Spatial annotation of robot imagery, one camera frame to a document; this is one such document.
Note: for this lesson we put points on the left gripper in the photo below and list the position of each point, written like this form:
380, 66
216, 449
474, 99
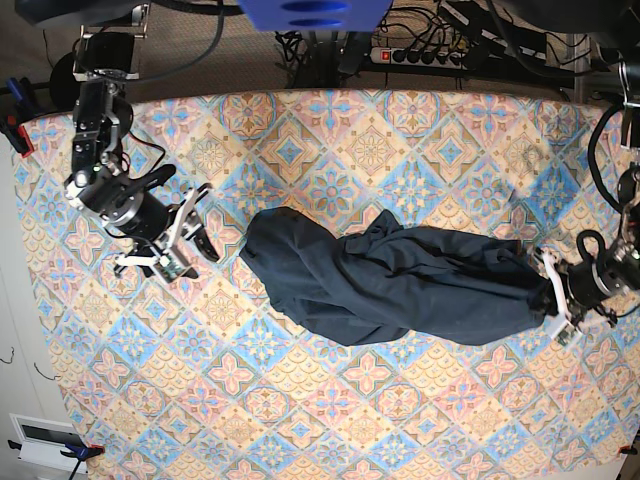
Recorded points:
604, 272

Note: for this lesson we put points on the table clamp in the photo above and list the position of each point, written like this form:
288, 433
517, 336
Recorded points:
80, 452
629, 450
12, 123

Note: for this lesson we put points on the dark navy t-shirt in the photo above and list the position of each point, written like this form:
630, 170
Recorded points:
378, 285

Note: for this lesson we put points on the upper left table clamp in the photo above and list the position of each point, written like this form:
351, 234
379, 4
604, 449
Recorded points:
12, 123

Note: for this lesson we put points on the lower left table clamp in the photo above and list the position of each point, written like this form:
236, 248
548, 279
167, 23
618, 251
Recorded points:
80, 452

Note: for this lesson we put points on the white power strip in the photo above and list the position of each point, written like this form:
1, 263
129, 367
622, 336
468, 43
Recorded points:
415, 57

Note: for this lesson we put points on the white floor vent box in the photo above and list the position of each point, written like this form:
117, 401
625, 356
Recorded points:
42, 442

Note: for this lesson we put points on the lower right table clamp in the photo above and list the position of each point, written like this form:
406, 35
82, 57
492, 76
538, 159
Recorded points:
629, 450

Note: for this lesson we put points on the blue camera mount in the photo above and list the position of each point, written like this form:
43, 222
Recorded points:
315, 15

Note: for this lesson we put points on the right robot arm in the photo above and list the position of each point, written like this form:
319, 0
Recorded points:
103, 64

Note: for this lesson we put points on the colourful patterned tablecloth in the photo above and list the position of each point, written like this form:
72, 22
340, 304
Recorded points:
202, 379

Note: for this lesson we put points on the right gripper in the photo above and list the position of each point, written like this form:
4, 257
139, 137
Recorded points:
127, 205

